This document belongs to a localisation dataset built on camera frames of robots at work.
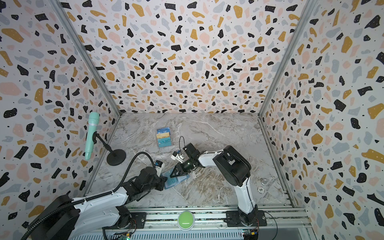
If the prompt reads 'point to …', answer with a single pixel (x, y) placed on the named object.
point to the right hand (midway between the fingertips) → (171, 175)
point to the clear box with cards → (164, 137)
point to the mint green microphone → (93, 122)
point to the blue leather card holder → (168, 173)
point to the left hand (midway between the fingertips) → (170, 177)
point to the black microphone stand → (116, 157)
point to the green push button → (186, 220)
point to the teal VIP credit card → (171, 181)
